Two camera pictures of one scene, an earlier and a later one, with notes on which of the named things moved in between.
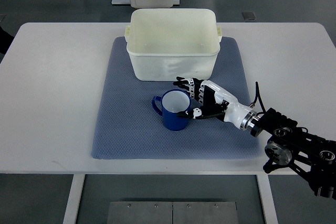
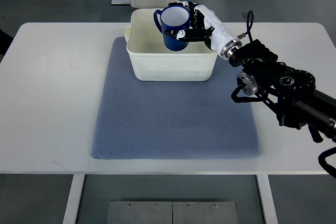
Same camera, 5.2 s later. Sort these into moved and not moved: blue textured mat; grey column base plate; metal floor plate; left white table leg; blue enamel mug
Moved: blue enamel mug
Not moved: left white table leg; blue textured mat; metal floor plate; grey column base plate
